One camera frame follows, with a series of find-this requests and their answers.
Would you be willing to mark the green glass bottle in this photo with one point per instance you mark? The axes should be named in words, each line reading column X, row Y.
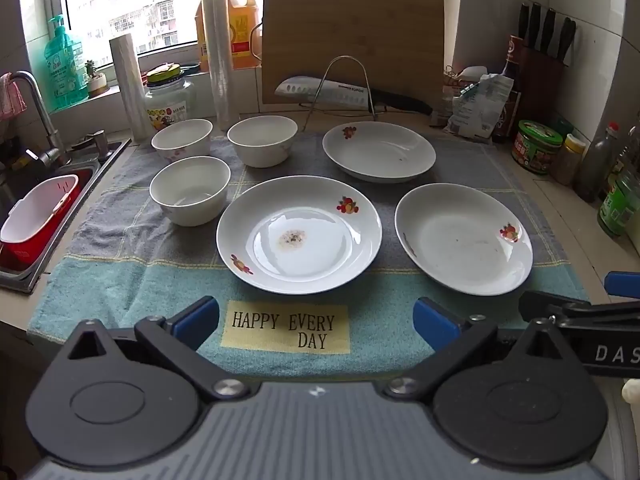
column 617, row 205

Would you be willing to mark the person's right hand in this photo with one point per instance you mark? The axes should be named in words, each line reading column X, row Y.
column 633, row 392

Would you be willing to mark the dark brown knife block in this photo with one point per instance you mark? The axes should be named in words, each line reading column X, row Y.
column 542, row 85

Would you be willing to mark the dark blue round lid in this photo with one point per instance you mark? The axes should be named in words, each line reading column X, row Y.
column 190, row 67

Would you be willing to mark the steel faucet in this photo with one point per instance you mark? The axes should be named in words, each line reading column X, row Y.
column 45, row 120

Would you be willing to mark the short plastic wrap roll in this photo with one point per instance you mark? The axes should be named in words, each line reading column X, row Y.
column 130, row 90

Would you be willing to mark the tall plastic wrap roll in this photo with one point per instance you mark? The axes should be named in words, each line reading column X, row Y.
column 220, row 60

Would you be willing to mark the bamboo cutting board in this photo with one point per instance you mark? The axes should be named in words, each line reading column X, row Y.
column 350, row 30

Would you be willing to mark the red and white basket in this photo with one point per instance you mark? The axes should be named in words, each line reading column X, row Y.
column 30, row 220

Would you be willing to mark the small yellow-lid jar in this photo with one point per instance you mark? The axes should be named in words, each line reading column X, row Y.
column 567, row 162

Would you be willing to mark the grey and teal dish towel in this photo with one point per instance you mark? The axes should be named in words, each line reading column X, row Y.
column 150, row 280

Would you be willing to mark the window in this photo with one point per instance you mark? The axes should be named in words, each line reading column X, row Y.
column 125, row 10

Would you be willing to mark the pink cloth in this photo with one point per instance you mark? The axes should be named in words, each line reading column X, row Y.
column 12, row 100

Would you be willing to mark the orange cooking oil bottle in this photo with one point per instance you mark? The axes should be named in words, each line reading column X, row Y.
column 242, row 25

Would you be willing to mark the clear glass bottle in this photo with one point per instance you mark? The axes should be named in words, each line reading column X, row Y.
column 595, row 170

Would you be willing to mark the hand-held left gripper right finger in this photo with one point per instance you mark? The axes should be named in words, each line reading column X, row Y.
column 434, row 317

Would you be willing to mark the dark soy sauce bottle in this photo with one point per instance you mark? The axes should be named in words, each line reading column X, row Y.
column 509, row 110

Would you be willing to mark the blue binder clip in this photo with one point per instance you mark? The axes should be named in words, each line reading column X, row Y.
column 469, row 90

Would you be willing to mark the glass jar yellow-green lid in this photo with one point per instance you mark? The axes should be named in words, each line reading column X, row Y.
column 167, row 105

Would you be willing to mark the steel sink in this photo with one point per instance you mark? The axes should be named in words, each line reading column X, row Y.
column 95, row 175

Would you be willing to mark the white crumpled food bag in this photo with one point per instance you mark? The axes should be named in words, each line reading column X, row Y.
column 480, row 110

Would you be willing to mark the white ceramic bowl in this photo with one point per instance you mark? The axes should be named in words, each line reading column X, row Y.
column 182, row 141
column 262, row 152
column 190, row 210

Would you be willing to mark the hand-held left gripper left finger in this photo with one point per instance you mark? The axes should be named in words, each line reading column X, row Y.
column 200, row 312

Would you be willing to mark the white fruit-print plate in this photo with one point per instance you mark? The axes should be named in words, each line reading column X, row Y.
column 380, row 152
column 460, row 245
column 325, row 235

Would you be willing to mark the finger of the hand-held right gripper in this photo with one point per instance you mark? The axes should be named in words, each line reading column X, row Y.
column 625, row 285
column 545, row 304

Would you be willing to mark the white bag red print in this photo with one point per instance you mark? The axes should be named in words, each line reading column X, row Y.
column 472, row 71

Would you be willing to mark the green detergent pump bottle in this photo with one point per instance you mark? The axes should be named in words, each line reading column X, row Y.
column 65, row 70

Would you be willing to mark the green-lid sauce jar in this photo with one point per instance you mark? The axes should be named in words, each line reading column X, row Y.
column 537, row 152

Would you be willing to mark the small potted plant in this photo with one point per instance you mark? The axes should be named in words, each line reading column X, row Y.
column 97, row 85

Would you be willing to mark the green-capped container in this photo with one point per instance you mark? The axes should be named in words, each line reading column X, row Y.
column 564, row 126

